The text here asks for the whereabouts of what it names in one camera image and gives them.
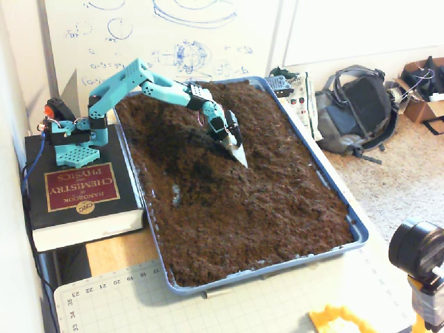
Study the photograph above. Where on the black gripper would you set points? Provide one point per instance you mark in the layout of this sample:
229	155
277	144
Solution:
233	130

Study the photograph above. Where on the brown soil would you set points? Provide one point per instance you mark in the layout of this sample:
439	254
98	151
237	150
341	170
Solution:
243	208

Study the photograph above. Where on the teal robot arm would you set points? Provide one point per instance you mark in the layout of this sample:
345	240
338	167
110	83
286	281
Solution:
114	86

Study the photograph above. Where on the black perforated box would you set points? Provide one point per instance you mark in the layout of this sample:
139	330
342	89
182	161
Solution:
279	85

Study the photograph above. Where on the white potting soil bag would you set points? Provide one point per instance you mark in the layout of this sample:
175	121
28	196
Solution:
305	104

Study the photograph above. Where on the grey backpack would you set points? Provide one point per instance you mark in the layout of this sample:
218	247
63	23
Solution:
360	104

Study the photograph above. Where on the whiteboard with blue drawings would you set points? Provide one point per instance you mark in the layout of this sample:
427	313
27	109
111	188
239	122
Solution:
156	34

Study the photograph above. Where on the short metal rod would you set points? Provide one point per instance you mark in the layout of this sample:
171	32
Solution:
216	293

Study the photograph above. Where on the blue plastic tray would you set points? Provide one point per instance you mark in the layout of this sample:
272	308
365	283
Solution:
360	236

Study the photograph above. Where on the grey cutting mat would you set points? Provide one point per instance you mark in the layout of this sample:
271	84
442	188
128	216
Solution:
243	312

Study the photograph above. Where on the blank white board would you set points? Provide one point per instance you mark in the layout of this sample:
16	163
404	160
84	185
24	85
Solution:
364	27

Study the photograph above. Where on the cardboard box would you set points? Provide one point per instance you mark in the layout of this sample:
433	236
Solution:
419	109

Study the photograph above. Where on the yellow plastic object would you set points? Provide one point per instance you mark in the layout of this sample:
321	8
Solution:
333	319

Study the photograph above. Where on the black chemistry physics handbook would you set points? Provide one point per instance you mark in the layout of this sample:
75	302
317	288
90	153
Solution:
38	194

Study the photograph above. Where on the black camera lens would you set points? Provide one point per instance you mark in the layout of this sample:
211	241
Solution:
412	249

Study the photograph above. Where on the yellow camera stand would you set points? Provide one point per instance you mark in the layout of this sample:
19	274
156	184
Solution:
425	305

